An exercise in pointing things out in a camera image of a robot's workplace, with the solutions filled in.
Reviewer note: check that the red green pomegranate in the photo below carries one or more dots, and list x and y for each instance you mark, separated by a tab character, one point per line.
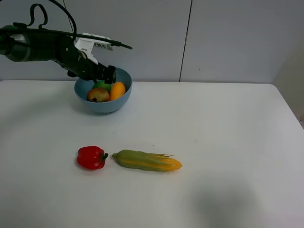
98	95

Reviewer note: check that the corn cob with husk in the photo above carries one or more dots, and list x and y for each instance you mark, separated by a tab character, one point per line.
146	161

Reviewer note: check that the yellow orange mango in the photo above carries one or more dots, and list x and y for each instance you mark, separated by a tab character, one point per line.
117	90

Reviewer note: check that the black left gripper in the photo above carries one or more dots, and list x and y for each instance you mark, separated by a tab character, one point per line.
78	65

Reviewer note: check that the red bell pepper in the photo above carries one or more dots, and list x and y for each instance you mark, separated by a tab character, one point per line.
91	157

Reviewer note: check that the green lime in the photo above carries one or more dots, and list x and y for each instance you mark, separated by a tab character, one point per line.
102	84

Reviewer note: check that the left robot arm dark grey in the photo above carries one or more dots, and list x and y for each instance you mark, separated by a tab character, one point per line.
21	44

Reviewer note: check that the blue plastic bowl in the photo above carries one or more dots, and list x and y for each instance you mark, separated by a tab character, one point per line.
82	87

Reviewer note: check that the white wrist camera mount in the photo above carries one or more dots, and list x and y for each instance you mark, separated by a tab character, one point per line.
86	45

